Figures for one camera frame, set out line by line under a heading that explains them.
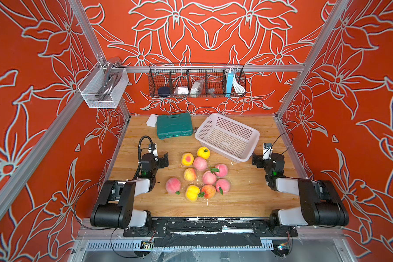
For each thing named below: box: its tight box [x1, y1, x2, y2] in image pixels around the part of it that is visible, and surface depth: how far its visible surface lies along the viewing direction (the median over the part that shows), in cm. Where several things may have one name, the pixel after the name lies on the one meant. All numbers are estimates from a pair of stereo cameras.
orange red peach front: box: [201, 184, 217, 199], surface depth 81 cm
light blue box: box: [225, 70, 234, 98], surface depth 90 cm
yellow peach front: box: [185, 184, 201, 202], surface depth 80 cm
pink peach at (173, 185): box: [165, 176, 182, 194], surface depth 82 cm
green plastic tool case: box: [156, 112, 194, 140], surface depth 112 cm
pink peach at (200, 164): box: [193, 156, 208, 172], surface depth 91 cm
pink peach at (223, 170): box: [214, 163, 229, 178], surface depth 87 cm
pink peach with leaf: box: [202, 168, 220, 186], surface depth 86 cm
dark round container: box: [158, 86, 171, 98], surface depth 97 cm
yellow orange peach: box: [183, 167, 197, 182], surface depth 87 cm
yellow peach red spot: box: [181, 152, 194, 167], surface depth 92 cm
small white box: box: [146, 113, 159, 128], surface depth 116 cm
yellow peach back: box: [197, 146, 211, 160], surface depth 95 cm
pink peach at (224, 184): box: [215, 177, 231, 195], surface depth 83 cm
